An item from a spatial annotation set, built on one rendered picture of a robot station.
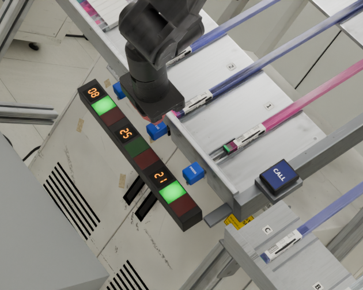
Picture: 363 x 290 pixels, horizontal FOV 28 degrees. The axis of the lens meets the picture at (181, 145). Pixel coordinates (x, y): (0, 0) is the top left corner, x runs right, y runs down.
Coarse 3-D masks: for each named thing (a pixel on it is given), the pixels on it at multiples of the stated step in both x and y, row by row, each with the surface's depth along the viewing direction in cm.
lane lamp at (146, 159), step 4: (144, 152) 124; (148, 152) 124; (152, 152) 124; (140, 156) 124; (144, 156) 124; (148, 156) 124; (152, 156) 124; (156, 156) 124; (136, 160) 124; (140, 160) 123; (144, 160) 123; (148, 160) 123; (152, 160) 123; (156, 160) 123; (140, 164) 123; (144, 164) 123; (148, 164) 123; (144, 168) 123
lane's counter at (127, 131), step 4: (128, 124) 128; (120, 128) 127; (124, 128) 127; (128, 128) 127; (132, 128) 127; (116, 132) 127; (120, 132) 127; (124, 132) 127; (128, 132) 127; (132, 132) 127; (136, 132) 127; (120, 136) 126; (124, 136) 126; (128, 136) 126; (132, 136) 126; (120, 140) 126; (124, 140) 126
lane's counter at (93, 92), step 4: (96, 84) 133; (88, 88) 132; (92, 88) 132; (96, 88) 132; (100, 88) 132; (84, 92) 132; (88, 92) 132; (92, 92) 132; (96, 92) 132; (100, 92) 132; (88, 96) 131; (92, 96) 131; (96, 96) 131; (100, 96) 131; (92, 100) 131
